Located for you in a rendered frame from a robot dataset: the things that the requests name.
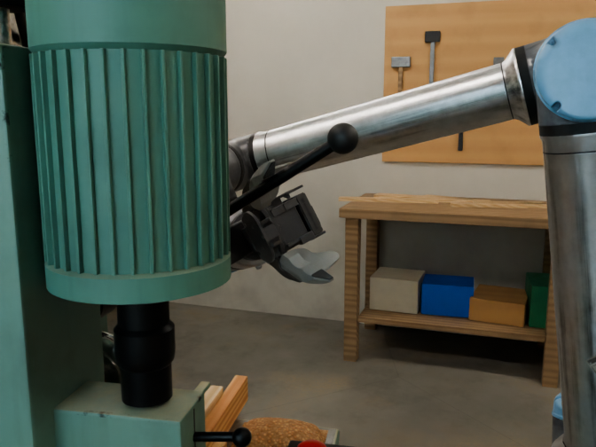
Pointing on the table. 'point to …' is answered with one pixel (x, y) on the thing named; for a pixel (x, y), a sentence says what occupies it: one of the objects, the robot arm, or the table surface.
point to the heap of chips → (281, 432)
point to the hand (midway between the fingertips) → (298, 223)
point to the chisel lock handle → (242, 436)
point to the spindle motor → (131, 147)
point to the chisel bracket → (127, 419)
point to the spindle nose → (145, 353)
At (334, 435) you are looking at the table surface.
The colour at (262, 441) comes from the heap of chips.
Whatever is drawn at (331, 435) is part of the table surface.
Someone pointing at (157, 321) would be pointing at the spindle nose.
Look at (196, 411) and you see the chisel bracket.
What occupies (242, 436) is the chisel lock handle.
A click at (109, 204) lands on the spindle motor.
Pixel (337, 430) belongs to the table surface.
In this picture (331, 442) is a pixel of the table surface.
